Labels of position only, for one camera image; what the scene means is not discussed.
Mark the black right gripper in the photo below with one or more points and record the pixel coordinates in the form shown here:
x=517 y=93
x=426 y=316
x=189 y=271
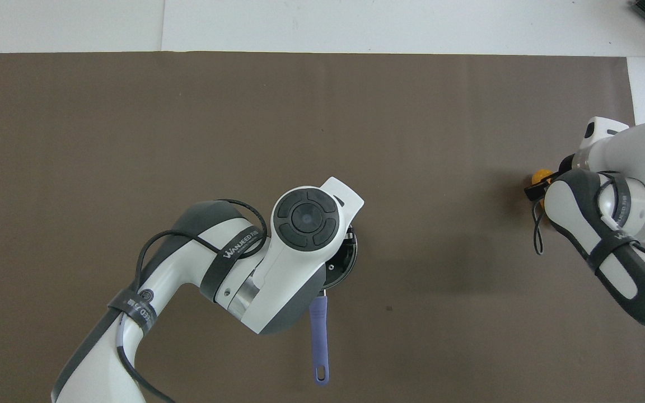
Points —
x=568 y=164

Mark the brown table mat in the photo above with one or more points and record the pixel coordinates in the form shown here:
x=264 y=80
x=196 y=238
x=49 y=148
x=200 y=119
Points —
x=132 y=123

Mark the yellow corn cob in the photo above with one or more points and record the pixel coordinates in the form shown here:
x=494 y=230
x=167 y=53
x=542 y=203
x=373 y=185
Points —
x=541 y=176

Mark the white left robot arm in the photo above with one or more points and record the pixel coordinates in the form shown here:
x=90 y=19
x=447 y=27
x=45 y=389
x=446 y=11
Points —
x=294 y=257

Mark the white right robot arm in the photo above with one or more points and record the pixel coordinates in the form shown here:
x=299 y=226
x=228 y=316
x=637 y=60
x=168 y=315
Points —
x=636 y=224

